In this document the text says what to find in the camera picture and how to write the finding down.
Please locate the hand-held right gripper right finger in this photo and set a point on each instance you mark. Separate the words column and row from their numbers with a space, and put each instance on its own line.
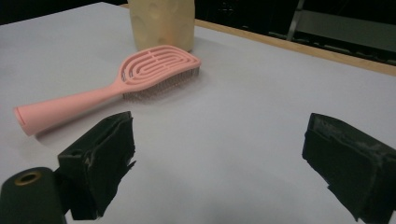
column 358, row 168

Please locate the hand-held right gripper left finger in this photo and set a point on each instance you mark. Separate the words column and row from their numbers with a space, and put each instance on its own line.
column 99, row 161

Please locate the pink hairbrush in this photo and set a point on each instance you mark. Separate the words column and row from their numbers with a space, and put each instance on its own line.
column 77, row 102

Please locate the beige cup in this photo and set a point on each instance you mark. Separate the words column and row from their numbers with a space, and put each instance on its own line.
column 162, row 21

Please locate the white table mat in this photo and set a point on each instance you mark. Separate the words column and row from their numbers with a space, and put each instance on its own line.
column 233, row 124

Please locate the white metal stand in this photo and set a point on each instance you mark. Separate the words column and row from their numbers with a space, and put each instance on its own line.
column 342, row 28

